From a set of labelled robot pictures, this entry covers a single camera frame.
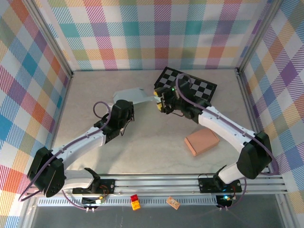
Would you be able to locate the light blue paper box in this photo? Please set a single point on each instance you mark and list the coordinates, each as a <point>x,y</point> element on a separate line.
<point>130,95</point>

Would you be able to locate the pink paper box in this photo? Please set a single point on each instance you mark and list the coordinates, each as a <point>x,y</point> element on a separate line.
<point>202,142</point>

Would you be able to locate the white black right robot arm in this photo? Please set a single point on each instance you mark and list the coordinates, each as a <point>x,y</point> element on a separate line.
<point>228,128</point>

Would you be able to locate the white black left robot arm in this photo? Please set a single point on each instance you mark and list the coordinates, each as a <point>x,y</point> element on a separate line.
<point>76,147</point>

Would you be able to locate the black grey checkerboard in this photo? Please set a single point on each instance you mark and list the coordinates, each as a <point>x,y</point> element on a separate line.
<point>166,78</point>

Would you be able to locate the red yellow toy brick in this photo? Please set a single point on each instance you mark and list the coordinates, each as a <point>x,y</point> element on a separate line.
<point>135,202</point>

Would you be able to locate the orange printed tag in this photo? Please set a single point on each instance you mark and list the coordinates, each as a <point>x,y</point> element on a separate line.
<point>173,202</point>

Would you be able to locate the aluminium side rail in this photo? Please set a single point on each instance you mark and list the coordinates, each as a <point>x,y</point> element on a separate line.
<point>62,107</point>
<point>249,107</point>

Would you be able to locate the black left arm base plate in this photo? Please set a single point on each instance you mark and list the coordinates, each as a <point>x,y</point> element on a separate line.
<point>107,185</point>

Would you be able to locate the aluminium rail frame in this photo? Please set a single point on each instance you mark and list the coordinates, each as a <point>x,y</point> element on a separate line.
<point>154,184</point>

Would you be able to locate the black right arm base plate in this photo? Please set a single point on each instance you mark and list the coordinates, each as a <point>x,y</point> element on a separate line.
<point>206,186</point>

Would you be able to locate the aluminium corner post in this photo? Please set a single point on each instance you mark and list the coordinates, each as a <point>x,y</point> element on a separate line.
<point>51,35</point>
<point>257,35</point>

